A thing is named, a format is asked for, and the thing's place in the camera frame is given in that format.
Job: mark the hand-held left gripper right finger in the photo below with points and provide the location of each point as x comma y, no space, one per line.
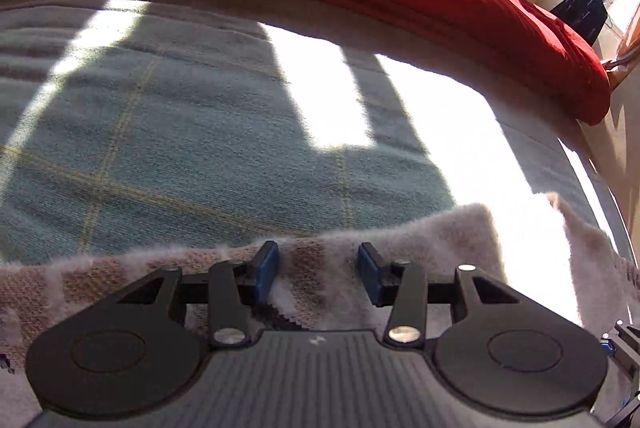
370,273

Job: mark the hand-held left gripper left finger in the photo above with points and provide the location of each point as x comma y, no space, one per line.
265,273

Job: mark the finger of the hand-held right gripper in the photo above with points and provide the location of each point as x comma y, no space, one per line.
627,348

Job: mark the white fuzzy sweater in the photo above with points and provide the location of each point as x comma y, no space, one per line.
150,258

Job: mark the green plaid blanket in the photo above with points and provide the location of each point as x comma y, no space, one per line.
175,133

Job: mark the orange cloth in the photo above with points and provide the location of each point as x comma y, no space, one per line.
625,63

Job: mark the black hanging garment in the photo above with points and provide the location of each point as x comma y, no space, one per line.
580,15

